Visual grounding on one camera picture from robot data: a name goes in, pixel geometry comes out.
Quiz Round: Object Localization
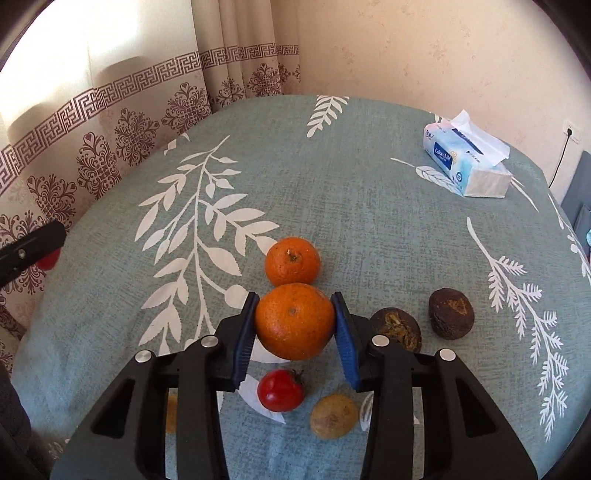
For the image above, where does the teal leaf-pattern bedsheet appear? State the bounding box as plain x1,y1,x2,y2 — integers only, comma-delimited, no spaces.
12,97,590,474

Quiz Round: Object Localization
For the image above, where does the yellowish kiwi fruit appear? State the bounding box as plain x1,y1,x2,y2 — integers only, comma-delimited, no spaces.
310,394,359,440

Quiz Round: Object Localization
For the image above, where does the grey cushion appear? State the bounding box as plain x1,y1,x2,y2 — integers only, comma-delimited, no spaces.
561,151,591,258

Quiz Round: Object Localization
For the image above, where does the beige patterned curtain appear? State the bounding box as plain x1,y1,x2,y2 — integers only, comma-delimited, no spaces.
1,1,300,371

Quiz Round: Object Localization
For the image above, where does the small orange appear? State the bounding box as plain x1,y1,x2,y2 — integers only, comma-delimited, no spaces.
264,237,321,287

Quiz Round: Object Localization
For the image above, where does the blue tissue pack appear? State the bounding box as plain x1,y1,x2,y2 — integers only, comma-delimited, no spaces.
423,110,513,198

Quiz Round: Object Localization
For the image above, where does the white wall socket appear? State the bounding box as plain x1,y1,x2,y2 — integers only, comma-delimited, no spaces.
563,120,582,144

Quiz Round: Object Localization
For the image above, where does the large orange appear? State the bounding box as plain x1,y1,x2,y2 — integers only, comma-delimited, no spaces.
254,283,335,361

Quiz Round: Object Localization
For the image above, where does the dark cracked passion fruit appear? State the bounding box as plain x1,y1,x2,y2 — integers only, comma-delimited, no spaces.
370,307,422,353

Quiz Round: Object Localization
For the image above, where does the dark brown passion fruit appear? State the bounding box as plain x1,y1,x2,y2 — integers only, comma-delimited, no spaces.
429,288,475,340

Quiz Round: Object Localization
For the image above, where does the red tomato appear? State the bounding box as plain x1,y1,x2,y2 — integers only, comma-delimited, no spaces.
256,369,305,413
35,248,61,272

